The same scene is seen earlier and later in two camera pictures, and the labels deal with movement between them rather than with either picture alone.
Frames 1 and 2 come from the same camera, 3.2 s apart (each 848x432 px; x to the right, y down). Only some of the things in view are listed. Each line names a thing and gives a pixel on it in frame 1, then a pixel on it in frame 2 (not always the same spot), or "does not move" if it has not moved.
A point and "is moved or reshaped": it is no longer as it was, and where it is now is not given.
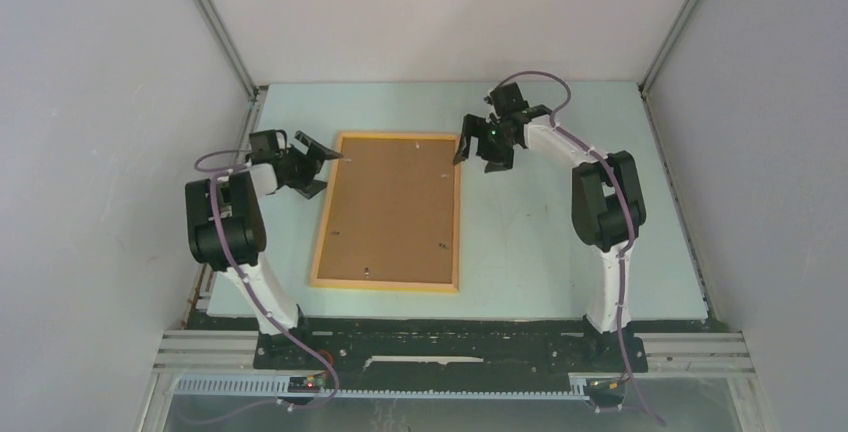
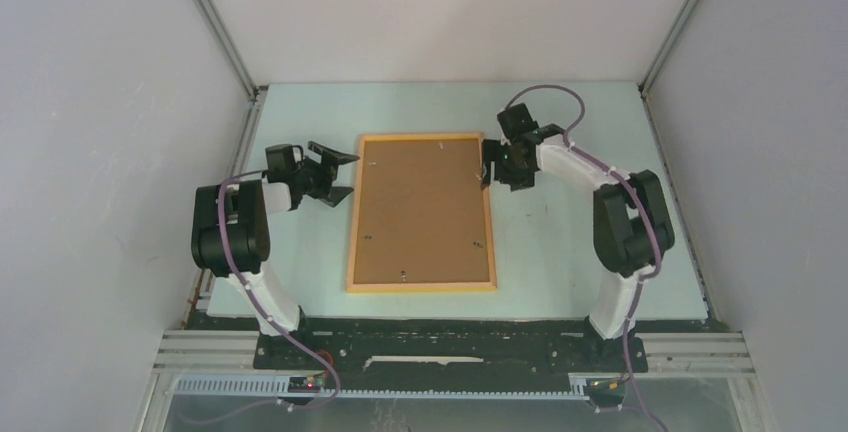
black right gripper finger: (473, 126) → (491, 152)
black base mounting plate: (448, 346) does not move
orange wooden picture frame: (391, 284) → (352, 287)
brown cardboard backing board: (391, 216) is moved or reshaped
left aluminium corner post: (213, 15) does not move
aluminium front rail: (667, 352) does not move
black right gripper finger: (497, 157) → (521, 179)
